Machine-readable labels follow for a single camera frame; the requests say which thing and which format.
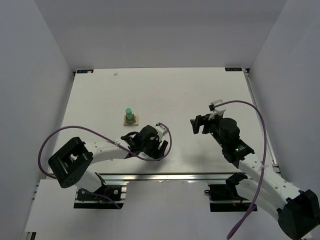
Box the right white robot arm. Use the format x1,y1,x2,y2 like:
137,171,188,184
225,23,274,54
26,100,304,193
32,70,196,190
190,114,320,240

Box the right blue corner label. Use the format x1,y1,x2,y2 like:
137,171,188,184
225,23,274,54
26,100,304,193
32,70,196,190
224,67,243,72

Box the aluminium right side rail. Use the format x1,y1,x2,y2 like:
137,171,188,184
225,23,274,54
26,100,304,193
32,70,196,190
243,68,280,168

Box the green cylinder block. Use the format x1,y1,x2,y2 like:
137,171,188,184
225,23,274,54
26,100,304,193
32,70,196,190
125,108,134,122

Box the left blue corner label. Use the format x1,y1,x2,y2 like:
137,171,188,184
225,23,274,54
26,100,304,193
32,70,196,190
76,69,94,74

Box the dark brown wood block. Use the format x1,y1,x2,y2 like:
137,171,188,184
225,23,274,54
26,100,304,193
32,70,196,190
126,114,135,125

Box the aluminium front rail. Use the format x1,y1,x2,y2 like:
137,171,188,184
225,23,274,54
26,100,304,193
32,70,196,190
100,172,236,181

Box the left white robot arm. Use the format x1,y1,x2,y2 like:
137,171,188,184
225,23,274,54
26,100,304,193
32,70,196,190
48,123,172,199

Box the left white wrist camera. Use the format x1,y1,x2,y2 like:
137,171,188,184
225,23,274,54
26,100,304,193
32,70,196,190
154,123,169,139

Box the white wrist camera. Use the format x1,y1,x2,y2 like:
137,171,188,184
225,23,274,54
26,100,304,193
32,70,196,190
208,99,226,120
154,123,169,139

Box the light wood block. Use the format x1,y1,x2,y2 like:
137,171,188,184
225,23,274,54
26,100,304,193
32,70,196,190
123,115,129,126
132,115,139,126

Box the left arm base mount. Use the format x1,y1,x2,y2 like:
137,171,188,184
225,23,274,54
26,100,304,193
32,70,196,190
73,181,128,210

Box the aluminium rail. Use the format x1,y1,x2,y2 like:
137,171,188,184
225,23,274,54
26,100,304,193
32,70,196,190
243,68,280,168
100,172,236,181

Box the blue corner label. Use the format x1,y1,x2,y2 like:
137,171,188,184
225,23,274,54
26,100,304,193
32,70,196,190
224,67,243,72
76,69,94,74

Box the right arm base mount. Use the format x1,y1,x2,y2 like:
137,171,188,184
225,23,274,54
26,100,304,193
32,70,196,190
204,172,251,213

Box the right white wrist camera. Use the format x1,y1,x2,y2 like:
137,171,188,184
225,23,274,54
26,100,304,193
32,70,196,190
208,99,226,120

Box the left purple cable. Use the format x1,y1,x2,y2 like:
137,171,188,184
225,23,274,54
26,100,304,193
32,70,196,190
37,121,173,210

